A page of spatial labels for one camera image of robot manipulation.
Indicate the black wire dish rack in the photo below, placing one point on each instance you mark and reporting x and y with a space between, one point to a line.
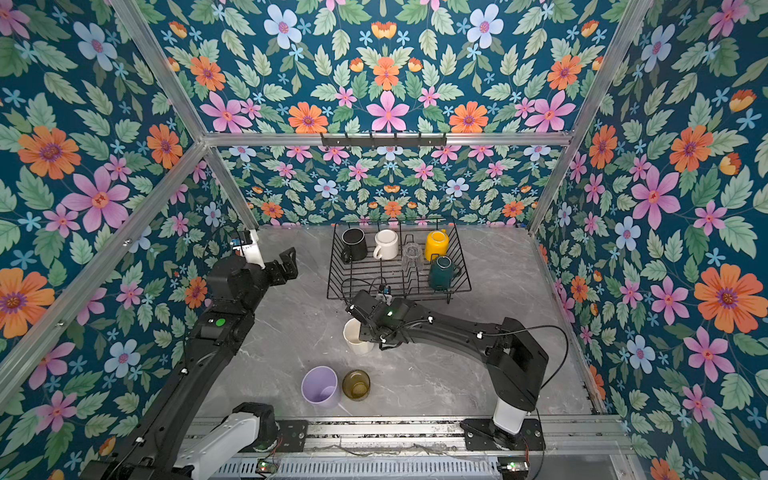
346 279

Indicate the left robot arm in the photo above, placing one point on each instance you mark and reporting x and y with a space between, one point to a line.
154 448

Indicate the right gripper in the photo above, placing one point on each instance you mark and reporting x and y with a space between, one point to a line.
364 334

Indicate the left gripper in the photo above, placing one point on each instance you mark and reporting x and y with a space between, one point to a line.
288 263

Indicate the cream mug with handle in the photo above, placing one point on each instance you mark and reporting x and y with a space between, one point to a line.
352 336

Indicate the olive green glass cup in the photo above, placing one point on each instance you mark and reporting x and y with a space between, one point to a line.
356 385

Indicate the lilac plastic cup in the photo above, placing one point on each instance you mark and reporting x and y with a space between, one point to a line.
321 387

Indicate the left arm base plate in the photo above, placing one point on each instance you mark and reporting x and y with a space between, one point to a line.
289 437

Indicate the black mug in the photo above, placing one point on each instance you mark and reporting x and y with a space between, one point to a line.
354 246

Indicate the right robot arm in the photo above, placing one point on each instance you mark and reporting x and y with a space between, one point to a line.
516 363

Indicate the cream mug green handle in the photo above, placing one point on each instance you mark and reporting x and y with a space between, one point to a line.
442 272

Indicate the yellow mug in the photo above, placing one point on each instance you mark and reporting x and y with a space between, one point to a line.
437 243

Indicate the red interior white mug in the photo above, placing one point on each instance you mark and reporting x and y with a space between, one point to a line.
386 245

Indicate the clear glass cup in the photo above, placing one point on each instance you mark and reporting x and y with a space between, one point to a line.
411 255

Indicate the black wall hook rail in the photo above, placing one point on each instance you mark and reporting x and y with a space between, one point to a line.
370 140

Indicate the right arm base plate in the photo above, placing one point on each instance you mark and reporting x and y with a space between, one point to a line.
482 434

